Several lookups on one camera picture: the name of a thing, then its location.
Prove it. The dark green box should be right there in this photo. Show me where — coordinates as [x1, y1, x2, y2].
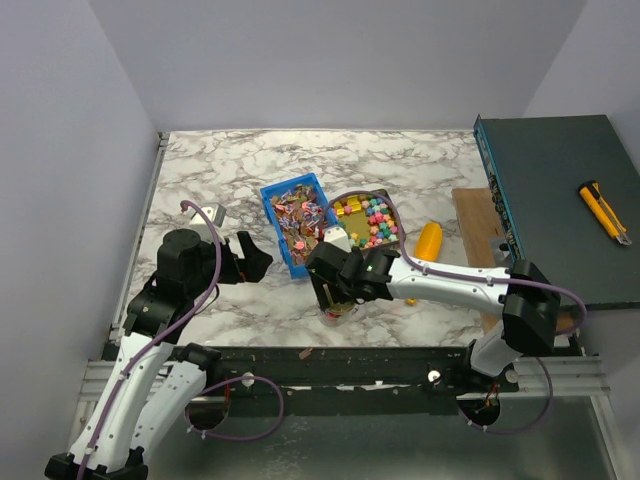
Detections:
[473, 115, 639, 310]

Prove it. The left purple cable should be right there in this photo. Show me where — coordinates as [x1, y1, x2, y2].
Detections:
[72, 199, 285, 479]

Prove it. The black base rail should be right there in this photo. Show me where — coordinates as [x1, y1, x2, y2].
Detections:
[187, 347, 518, 420]

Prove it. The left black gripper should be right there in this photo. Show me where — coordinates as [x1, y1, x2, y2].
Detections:
[188, 230, 273, 297]

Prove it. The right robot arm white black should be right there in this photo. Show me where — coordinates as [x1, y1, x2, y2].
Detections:
[305, 242, 560, 392]

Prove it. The wooden board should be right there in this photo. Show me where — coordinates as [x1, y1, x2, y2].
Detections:
[451, 187, 578, 337]

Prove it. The gold round lid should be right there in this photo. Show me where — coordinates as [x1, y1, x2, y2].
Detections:
[325, 302, 355, 319]

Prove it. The metal tin of star candies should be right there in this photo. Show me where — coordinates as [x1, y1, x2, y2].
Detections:
[332, 189, 399, 250]

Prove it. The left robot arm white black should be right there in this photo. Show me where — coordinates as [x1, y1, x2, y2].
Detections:
[44, 229, 273, 479]

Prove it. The yellow plastic scoop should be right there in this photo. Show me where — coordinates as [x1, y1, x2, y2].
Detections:
[403, 221, 445, 307]

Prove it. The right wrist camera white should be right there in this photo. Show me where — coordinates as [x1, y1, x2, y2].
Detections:
[323, 225, 351, 253]

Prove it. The blue plastic candy bin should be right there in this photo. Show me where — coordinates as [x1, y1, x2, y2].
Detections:
[260, 173, 338, 279]

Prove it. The yellow utility knife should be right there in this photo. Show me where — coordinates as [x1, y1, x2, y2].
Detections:
[578, 180, 632, 246]

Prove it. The clear plastic round container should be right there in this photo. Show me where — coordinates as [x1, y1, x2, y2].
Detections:
[320, 307, 358, 328]

